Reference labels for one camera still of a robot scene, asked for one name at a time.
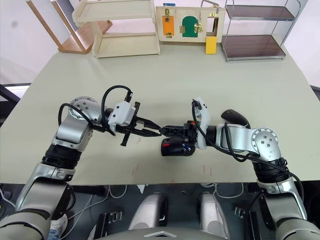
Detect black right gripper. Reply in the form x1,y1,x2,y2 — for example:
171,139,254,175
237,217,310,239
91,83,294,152
161,119,200,149

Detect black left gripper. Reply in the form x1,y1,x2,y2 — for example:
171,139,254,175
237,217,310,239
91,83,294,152
115,101,162,147

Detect black mouse base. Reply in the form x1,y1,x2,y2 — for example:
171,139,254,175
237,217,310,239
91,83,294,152
160,138,196,158

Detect black mouse cover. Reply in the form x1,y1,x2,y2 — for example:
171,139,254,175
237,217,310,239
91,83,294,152
220,109,252,130

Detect light wooden shelf rack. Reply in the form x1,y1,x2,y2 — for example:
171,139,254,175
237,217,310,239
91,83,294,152
72,0,161,60

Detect silver rounded robot leg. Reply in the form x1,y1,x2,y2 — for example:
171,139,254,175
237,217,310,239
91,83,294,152
198,192,230,239
128,192,169,231

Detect yellow busy board door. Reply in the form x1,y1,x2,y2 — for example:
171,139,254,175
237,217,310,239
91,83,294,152
205,36,217,55

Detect orange busy board door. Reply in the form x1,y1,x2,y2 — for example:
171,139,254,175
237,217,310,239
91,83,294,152
161,15,175,36

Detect grey robot torso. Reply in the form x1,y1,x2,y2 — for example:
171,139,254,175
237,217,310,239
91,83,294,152
93,225,227,240

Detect green busy board door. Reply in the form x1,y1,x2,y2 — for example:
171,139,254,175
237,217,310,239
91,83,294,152
181,15,199,38

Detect brown wooden stool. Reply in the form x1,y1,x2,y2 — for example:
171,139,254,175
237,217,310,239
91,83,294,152
25,0,114,55

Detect metal rack with brown shelves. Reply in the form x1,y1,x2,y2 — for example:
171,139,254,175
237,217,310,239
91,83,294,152
220,0,303,63

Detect wooden latch busy board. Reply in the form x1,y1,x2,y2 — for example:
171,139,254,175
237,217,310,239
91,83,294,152
155,4,226,44

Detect white shoe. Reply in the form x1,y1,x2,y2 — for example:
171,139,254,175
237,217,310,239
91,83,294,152
49,213,69,235

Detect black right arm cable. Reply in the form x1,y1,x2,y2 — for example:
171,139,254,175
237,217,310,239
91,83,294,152
191,99,305,203

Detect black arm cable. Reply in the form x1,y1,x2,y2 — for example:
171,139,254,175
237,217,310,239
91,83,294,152
191,99,305,203
57,85,134,137

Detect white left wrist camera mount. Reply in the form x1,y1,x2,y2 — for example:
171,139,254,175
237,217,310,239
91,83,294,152
107,100,137,132

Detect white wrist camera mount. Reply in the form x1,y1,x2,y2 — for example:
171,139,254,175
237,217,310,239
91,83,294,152
191,95,213,150
107,100,137,132

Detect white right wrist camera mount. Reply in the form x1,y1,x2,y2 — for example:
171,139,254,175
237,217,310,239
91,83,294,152
191,95,213,150

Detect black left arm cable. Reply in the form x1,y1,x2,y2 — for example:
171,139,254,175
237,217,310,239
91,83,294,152
57,85,134,137

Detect white floor cable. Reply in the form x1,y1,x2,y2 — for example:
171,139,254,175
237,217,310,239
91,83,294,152
107,184,129,200
199,182,245,200

